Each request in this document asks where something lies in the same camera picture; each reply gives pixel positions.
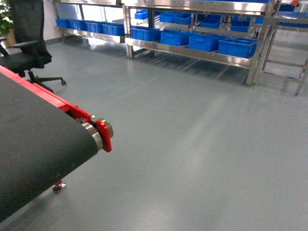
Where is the steel side table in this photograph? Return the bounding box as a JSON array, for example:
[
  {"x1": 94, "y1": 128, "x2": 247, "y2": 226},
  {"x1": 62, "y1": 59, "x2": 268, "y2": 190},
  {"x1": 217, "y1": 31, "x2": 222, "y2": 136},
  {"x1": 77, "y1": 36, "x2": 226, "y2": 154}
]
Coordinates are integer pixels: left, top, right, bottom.
[{"x1": 259, "y1": 0, "x2": 308, "y2": 96}]

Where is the black office chair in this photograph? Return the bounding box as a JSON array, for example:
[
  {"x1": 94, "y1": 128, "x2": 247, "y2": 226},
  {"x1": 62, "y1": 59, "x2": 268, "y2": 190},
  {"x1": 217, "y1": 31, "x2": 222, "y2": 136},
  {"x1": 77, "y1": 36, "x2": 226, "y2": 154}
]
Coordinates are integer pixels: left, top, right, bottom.
[{"x1": 0, "y1": 0, "x2": 66, "y2": 91}]

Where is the blue bin far left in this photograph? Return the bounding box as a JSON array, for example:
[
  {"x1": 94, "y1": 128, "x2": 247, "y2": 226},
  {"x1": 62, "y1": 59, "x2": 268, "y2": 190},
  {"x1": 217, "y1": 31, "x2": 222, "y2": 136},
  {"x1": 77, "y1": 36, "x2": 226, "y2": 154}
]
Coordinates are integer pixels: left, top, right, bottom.
[{"x1": 131, "y1": 27, "x2": 161, "y2": 41}]

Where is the steel flow rack shelf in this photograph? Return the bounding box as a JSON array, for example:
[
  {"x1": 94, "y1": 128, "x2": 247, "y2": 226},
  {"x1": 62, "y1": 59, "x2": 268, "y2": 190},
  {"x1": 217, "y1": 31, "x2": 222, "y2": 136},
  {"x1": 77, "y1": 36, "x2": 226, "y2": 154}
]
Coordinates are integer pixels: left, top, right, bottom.
[{"x1": 122, "y1": 0, "x2": 278, "y2": 85}]

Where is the blue bin with red bags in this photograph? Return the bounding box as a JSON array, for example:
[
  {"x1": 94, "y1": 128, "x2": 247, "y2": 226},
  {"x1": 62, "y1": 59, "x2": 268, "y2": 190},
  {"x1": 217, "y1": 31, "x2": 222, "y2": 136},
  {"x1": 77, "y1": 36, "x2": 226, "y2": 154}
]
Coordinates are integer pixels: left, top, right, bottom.
[{"x1": 218, "y1": 38, "x2": 258, "y2": 58}]

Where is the green potted plant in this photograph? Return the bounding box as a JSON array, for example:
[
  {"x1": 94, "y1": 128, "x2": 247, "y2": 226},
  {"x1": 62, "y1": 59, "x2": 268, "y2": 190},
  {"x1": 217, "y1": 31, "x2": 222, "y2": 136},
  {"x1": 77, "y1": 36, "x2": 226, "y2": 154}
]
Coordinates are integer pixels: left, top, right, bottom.
[{"x1": 0, "y1": 0, "x2": 16, "y2": 47}]

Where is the red conveyor table frame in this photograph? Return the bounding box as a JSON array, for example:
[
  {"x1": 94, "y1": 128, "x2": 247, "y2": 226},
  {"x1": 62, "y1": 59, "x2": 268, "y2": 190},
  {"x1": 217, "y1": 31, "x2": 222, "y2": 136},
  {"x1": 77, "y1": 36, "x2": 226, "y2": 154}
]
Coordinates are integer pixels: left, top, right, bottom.
[{"x1": 0, "y1": 65, "x2": 114, "y2": 194}]

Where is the empty blue bin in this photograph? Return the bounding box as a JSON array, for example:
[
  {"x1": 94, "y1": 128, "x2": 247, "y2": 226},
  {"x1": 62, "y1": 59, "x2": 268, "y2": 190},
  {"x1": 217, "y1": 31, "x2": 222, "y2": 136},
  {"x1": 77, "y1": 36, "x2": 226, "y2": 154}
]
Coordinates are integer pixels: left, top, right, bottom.
[{"x1": 188, "y1": 34, "x2": 231, "y2": 52}]

